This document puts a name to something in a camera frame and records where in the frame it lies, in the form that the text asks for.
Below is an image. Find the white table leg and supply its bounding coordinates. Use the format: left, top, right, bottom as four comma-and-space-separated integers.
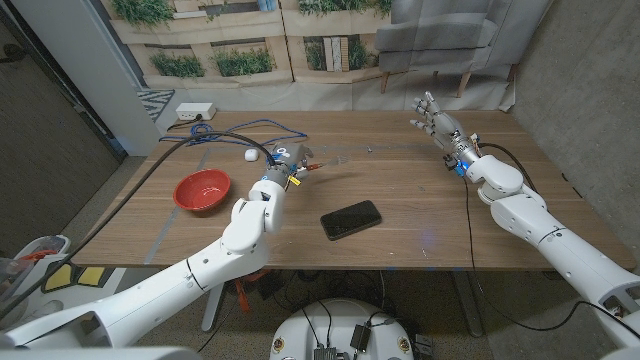
201, 282, 226, 333

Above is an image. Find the white power strip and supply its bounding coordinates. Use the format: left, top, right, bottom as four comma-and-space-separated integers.
175, 102, 218, 122

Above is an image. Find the grey table leg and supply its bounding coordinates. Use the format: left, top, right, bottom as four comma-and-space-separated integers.
452, 269, 485, 337

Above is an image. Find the orange strap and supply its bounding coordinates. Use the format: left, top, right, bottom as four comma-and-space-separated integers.
232, 269, 271, 314

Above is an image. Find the red bowl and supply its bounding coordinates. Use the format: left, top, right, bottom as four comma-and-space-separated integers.
172, 168, 233, 212

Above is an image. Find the black smartphone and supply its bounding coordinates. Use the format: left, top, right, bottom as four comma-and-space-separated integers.
319, 199, 383, 242

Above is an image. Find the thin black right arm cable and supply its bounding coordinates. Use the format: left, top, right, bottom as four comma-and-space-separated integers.
463, 174, 640, 334

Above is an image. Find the red-handled metal fork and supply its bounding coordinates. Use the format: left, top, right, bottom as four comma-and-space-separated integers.
305, 155, 351, 172

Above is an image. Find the white bin with orange item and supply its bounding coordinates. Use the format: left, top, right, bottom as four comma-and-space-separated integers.
14, 234, 71, 261

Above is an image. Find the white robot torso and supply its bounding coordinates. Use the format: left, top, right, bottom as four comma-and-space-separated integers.
269, 298, 415, 360

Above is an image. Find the black power adapter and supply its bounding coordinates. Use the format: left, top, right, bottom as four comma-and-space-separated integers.
349, 323, 372, 352

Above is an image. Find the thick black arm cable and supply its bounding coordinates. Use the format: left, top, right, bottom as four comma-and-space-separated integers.
477, 142, 539, 196
0, 130, 277, 321

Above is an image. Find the blue USB cable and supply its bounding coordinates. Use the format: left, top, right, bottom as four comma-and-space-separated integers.
158, 118, 309, 148

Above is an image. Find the printed garden backdrop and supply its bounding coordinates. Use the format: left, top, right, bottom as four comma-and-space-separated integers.
99, 0, 556, 112

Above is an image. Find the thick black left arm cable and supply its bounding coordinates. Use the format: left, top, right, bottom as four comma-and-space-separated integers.
0, 130, 277, 321

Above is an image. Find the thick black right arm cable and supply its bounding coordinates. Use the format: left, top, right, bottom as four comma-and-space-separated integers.
477, 142, 539, 196

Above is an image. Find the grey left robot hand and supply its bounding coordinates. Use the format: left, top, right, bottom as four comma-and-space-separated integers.
262, 142, 315, 191

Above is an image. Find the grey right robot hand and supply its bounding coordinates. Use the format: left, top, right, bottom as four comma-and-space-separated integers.
408, 90, 481, 175

